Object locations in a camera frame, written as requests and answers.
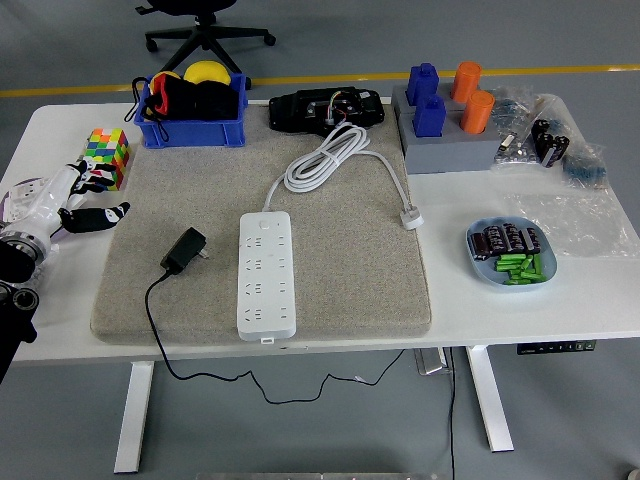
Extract purple round dish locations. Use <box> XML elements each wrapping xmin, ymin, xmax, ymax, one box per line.
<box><xmin>0</xmin><ymin>177</ymin><xmax>69</xmax><ymax>239</ymax></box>

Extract blue bottle-shaped block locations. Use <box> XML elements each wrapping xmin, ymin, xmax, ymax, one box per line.
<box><xmin>412</xmin><ymin>94</ymin><xmax>447</xmax><ymax>140</ymax></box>
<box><xmin>405</xmin><ymin>62</ymin><xmax>440</xmax><ymax>107</ymax></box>

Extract white power strip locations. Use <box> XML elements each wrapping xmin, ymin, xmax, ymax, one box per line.
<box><xmin>237</xmin><ymin>210</ymin><xmax>297</xmax><ymax>345</ymax></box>

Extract clear bag metal parts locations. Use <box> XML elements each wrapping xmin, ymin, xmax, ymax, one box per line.
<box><xmin>492</xmin><ymin>127</ymin><xmax>544</xmax><ymax>170</ymax></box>

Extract white table leg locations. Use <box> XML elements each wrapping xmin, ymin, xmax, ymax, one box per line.
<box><xmin>465</xmin><ymin>344</ymin><xmax>516</xmax><ymax>454</ymax></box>
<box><xmin>113</xmin><ymin>360</ymin><xmax>155</xmax><ymax>475</ymax></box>

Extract small yellow ball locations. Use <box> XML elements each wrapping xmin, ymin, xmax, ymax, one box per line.
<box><xmin>149</xmin><ymin>71</ymin><xmax>182</xmax><ymax>94</ymax></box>

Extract light blue plate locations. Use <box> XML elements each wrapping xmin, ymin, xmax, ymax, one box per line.
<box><xmin>465</xmin><ymin>215</ymin><xmax>559</xmax><ymax>293</ymax></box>

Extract empty clear plastic bag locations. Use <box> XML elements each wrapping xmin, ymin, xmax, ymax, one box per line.
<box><xmin>504</xmin><ymin>189</ymin><xmax>639</xmax><ymax>259</ymax></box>

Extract black plug adapter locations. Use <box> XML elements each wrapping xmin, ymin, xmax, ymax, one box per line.
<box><xmin>159</xmin><ymin>227</ymin><xmax>210</xmax><ymax>275</ymax></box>

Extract black red cloth bag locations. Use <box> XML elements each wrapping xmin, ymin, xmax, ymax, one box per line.
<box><xmin>130</xmin><ymin>74</ymin><xmax>240</xmax><ymax>142</ymax></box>

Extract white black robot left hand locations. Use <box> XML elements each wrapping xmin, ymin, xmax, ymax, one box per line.
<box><xmin>2</xmin><ymin>157</ymin><xmax>132</xmax><ymax>245</ymax></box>

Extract grey block holder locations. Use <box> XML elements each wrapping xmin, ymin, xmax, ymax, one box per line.
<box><xmin>402</xmin><ymin>112</ymin><xmax>503</xmax><ymax>175</ymax></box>
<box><xmin>390</xmin><ymin>82</ymin><xmax>501</xmax><ymax>120</ymax></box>

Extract black hanging cable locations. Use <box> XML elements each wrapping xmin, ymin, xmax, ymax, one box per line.
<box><xmin>447</xmin><ymin>347</ymin><xmax>458</xmax><ymax>480</ymax></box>

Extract grey-brown mat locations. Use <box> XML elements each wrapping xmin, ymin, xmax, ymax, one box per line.
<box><xmin>89</xmin><ymin>99</ymin><xmax>434</xmax><ymax>346</ymax></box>

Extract thin black adapter cord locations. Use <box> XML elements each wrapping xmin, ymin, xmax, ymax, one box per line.
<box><xmin>144</xmin><ymin>269</ymin><xmax>412</xmax><ymax>405</ymax></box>

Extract white power strip plug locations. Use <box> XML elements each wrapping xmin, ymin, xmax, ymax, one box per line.
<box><xmin>398</xmin><ymin>202</ymin><xmax>426</xmax><ymax>231</ymax></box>

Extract blue plastic bin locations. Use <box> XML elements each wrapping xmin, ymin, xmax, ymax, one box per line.
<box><xmin>133</xmin><ymin>73</ymin><xmax>250</xmax><ymax>150</ymax></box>

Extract silver box under table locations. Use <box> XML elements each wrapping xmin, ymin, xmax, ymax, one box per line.
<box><xmin>413</xmin><ymin>348</ymin><xmax>454</xmax><ymax>376</ymax></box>

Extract multicolour puzzle cube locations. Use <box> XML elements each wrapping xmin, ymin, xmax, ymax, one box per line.
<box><xmin>82</xmin><ymin>128</ymin><xmax>133</xmax><ymax>192</ymax></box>

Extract clear bag blue components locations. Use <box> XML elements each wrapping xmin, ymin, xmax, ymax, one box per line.
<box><xmin>492</xmin><ymin>84</ymin><xmax>537</xmax><ymax>132</ymax></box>

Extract orange cylinder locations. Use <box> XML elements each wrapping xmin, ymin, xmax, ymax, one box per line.
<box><xmin>459</xmin><ymin>89</ymin><xmax>496</xmax><ymax>134</ymax></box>
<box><xmin>449</xmin><ymin>60</ymin><xmax>483</xmax><ymax>105</ymax></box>

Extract black electronic device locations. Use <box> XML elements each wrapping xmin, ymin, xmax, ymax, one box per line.
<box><xmin>268</xmin><ymin>86</ymin><xmax>386</xmax><ymax>135</ymax></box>

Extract white power strip cable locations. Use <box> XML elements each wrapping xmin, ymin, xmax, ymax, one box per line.
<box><xmin>260</xmin><ymin>122</ymin><xmax>416</xmax><ymax>217</ymax></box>

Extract black office chair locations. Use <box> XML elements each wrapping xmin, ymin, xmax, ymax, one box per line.
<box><xmin>135</xmin><ymin>0</ymin><xmax>277</xmax><ymax>76</ymax></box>

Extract clear bag black capacitors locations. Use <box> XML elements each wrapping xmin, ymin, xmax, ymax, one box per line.
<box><xmin>528</xmin><ymin>94</ymin><xmax>572</xmax><ymax>170</ymax></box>

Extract large yellow ball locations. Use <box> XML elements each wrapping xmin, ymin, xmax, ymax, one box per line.
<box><xmin>182</xmin><ymin>60</ymin><xmax>232</xmax><ymax>89</ymax></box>

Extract black table control panel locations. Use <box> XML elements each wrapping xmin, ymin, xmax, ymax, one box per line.
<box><xmin>516</xmin><ymin>339</ymin><xmax>599</xmax><ymax>356</ymax></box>

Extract clear bag blue resistors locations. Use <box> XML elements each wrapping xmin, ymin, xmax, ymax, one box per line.
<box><xmin>562</xmin><ymin>142</ymin><xmax>609</xmax><ymax>190</ymax></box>

